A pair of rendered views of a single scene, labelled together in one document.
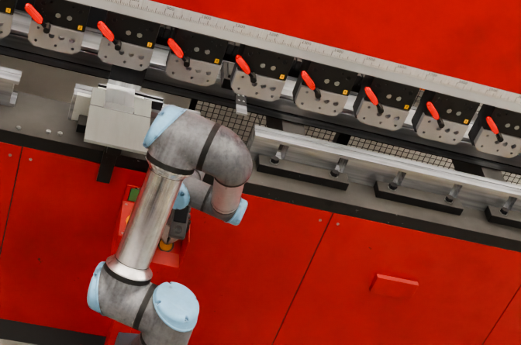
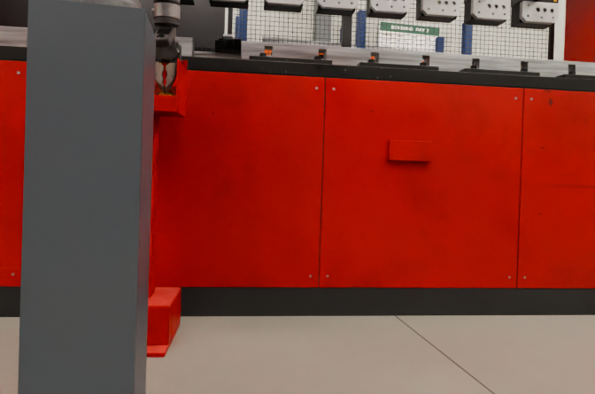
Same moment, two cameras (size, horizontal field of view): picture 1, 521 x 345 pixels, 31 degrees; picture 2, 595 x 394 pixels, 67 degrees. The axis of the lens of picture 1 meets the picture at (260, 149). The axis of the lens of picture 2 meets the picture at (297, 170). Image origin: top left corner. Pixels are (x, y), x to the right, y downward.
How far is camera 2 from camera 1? 227 cm
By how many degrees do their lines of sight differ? 34
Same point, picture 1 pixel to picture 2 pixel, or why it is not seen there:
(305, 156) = (289, 54)
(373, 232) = (368, 92)
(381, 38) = not seen: outside the picture
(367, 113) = not seen: outside the picture
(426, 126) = not seen: outside the picture
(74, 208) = not seen: hidden behind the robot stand
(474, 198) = (444, 66)
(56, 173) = not seen: hidden behind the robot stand
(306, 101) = not seen: outside the picture
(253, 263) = (272, 154)
